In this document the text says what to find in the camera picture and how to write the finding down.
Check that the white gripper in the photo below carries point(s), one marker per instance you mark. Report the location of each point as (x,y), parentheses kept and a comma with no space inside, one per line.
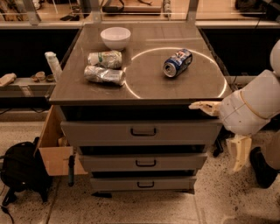
(240,114)

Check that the grey drawer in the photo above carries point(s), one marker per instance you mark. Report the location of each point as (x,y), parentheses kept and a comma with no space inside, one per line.
(143,162)
(142,184)
(133,133)

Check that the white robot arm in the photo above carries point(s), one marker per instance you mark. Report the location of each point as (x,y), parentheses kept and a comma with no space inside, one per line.
(263,92)

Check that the grey bottom drawer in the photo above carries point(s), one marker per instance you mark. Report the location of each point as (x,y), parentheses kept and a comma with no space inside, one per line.
(142,184)

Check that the grey top drawer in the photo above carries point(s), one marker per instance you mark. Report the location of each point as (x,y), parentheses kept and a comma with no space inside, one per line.
(133,133)

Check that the grey drawer cabinet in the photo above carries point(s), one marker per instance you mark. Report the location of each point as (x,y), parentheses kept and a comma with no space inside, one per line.
(147,93)

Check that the beige trouser leg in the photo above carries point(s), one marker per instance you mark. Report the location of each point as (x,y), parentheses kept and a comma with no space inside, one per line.
(271,151)

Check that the black shoe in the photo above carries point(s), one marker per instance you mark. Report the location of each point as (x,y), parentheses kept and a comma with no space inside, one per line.
(264,174)

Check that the blue pepsi can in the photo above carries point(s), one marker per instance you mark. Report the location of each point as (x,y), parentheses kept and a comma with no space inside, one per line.
(177,63)

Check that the green white crushed bottle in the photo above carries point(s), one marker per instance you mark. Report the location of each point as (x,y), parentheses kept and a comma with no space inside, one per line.
(108,59)

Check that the white bowl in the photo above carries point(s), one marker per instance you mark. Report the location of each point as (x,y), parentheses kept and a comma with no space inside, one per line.
(116,38)

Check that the silver crushed can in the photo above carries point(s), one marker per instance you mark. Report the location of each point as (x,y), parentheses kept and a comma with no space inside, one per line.
(104,75)

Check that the cardboard box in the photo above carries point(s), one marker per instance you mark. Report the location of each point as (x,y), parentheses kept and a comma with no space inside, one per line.
(55,149)

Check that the white plastic bottle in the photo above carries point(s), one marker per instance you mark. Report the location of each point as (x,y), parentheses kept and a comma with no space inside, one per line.
(54,64)

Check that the small round tape rolls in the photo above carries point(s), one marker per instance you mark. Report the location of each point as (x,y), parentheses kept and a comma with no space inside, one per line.
(41,76)

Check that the black backpack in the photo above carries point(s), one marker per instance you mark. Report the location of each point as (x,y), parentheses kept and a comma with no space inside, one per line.
(24,169)

